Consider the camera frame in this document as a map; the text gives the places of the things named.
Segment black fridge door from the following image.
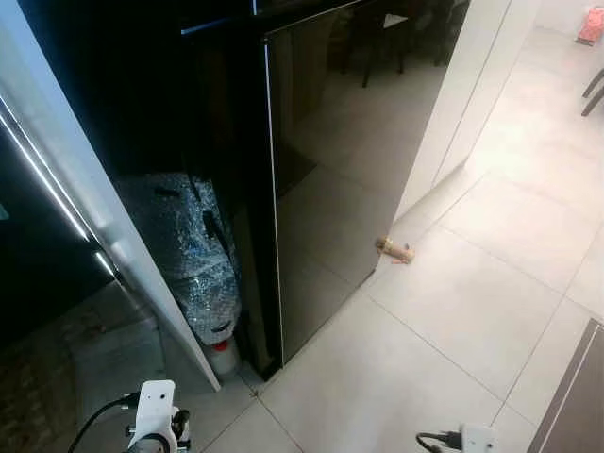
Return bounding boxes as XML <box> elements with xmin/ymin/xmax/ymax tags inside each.
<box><xmin>264</xmin><ymin>0</ymin><xmax>473</xmax><ymax>364</ymax></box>

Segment black fridge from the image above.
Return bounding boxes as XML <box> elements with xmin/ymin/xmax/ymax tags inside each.
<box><xmin>19</xmin><ymin>0</ymin><xmax>284</xmax><ymax>378</ymax></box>

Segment brown patterned floor mat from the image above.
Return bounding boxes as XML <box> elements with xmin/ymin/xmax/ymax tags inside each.
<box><xmin>0</xmin><ymin>283</ymin><xmax>166</xmax><ymax>453</ymax></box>

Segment clear bubble wrap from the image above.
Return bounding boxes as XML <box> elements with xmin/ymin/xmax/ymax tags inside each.
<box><xmin>118</xmin><ymin>173</ymin><xmax>242</xmax><ymax>345</ymax></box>

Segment grey cabinet door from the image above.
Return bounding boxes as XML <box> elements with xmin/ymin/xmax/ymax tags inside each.
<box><xmin>527</xmin><ymin>318</ymin><xmax>604</xmax><ymax>453</ymax></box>

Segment brass door stopper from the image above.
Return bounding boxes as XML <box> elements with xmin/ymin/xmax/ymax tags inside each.
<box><xmin>376</xmin><ymin>236</ymin><xmax>416</xmax><ymax>265</ymax></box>

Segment dark chair leg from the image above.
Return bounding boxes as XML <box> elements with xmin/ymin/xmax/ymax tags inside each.
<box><xmin>580</xmin><ymin>68</ymin><xmax>604</xmax><ymax>119</ymax></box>

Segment white tall cabinet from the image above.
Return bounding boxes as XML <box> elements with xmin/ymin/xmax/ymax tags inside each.
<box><xmin>394</xmin><ymin>0</ymin><xmax>544</xmax><ymax>220</ymax></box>

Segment pink red floor item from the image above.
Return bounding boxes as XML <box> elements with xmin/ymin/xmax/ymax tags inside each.
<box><xmin>576</xmin><ymin>5</ymin><xmax>604</xmax><ymax>46</ymax></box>

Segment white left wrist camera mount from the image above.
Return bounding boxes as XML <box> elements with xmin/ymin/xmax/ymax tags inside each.
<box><xmin>139</xmin><ymin>380</ymin><xmax>178</xmax><ymax>446</ymax></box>

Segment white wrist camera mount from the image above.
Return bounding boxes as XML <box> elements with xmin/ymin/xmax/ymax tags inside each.
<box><xmin>139</xmin><ymin>380</ymin><xmax>178</xmax><ymax>446</ymax></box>
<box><xmin>460</xmin><ymin>425</ymin><xmax>497</xmax><ymax>453</ymax></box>

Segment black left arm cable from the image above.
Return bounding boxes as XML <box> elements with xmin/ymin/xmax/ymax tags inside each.
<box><xmin>68</xmin><ymin>396</ymin><xmax>143</xmax><ymax>453</ymax></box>

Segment white door frame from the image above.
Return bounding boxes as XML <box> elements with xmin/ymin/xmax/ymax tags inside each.
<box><xmin>0</xmin><ymin>0</ymin><xmax>223</xmax><ymax>393</ymax></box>

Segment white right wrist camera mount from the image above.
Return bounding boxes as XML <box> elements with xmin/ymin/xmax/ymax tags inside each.
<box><xmin>460</xmin><ymin>425</ymin><xmax>497</xmax><ymax>453</ymax></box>

